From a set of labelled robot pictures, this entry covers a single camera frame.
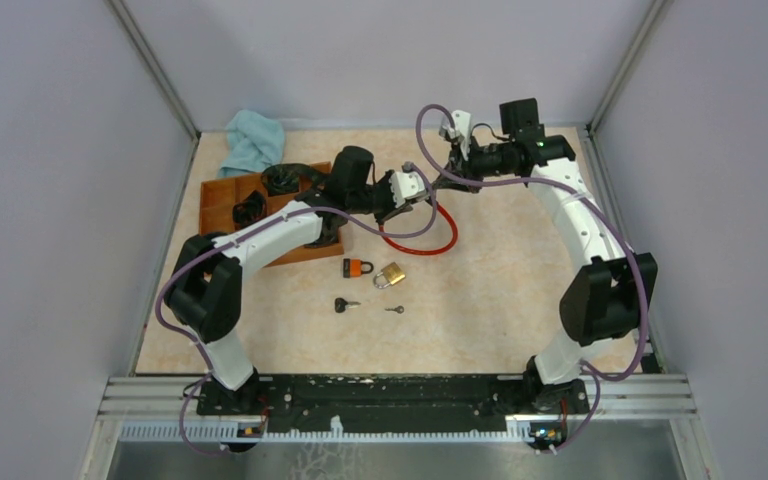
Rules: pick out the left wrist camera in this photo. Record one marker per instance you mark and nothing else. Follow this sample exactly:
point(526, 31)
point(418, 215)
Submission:
point(407, 187)

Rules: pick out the light blue towel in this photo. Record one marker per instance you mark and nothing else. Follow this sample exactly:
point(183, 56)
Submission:
point(255, 143)

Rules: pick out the wooden divided tray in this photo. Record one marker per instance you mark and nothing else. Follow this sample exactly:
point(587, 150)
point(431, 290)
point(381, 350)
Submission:
point(217, 197)

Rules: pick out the small silver key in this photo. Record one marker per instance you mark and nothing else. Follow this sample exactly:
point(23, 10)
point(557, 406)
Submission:
point(394, 309)

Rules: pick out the dark patterned tie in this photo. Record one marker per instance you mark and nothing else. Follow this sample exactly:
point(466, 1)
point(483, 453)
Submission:
point(282, 179)

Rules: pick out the red cable lock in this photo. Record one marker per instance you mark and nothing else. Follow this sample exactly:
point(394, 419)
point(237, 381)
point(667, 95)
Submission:
point(440, 239)

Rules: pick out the aluminium frame post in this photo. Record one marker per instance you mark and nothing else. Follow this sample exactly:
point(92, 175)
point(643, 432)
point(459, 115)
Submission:
point(151, 62)

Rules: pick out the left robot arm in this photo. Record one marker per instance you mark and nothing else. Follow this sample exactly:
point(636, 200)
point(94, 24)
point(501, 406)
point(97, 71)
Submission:
point(204, 292)

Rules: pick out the orange black padlock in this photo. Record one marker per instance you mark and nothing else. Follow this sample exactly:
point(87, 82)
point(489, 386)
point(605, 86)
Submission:
point(354, 268)

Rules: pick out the brass padlock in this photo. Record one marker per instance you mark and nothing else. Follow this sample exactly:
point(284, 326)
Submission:
point(388, 276)

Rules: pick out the white slotted cable duct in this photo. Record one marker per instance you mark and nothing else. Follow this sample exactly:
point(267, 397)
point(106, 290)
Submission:
point(242, 432)

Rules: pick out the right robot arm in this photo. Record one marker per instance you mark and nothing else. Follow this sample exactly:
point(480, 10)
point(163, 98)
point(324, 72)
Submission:
point(613, 285)

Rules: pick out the black head key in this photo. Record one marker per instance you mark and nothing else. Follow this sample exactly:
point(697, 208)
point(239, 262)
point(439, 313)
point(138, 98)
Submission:
point(341, 305)

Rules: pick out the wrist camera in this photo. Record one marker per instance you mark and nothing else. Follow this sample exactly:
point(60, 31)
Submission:
point(461, 131)
point(407, 187)

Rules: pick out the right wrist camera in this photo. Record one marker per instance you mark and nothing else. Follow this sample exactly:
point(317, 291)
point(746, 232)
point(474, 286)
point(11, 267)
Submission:
point(461, 131)

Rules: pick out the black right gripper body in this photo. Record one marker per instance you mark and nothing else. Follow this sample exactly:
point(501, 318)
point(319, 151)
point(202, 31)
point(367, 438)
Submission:
point(482, 162)

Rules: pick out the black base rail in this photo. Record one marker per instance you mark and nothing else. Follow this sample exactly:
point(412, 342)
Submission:
point(284, 397)

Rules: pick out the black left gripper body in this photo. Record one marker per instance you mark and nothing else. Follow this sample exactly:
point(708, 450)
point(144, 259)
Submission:
point(384, 199)

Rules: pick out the rolled tie middle tray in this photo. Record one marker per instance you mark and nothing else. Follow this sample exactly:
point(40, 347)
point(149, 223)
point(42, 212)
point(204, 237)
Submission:
point(249, 211)

